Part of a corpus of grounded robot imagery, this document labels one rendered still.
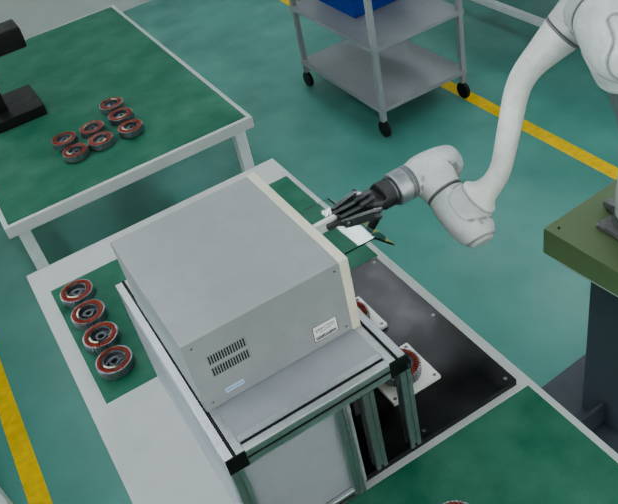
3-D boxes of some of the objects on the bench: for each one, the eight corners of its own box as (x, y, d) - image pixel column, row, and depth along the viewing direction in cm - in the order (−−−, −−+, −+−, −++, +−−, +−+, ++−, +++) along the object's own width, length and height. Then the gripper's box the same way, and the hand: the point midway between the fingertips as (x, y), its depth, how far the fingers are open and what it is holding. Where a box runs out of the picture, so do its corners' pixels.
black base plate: (376, 261, 245) (375, 256, 243) (516, 384, 199) (516, 379, 197) (247, 332, 231) (245, 327, 230) (366, 482, 185) (364, 476, 184)
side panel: (359, 481, 186) (339, 397, 165) (366, 490, 183) (346, 405, 163) (259, 546, 178) (224, 465, 157) (265, 556, 175) (230, 476, 155)
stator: (405, 349, 210) (404, 340, 208) (430, 374, 202) (429, 364, 200) (371, 369, 207) (369, 360, 205) (395, 395, 199) (394, 386, 196)
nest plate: (407, 345, 213) (406, 342, 212) (441, 378, 202) (440, 374, 201) (362, 372, 208) (361, 369, 208) (394, 407, 198) (393, 404, 197)
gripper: (407, 213, 196) (328, 255, 190) (378, 191, 206) (302, 231, 199) (404, 190, 192) (323, 232, 185) (374, 168, 201) (296, 208, 194)
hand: (324, 225), depth 193 cm, fingers closed
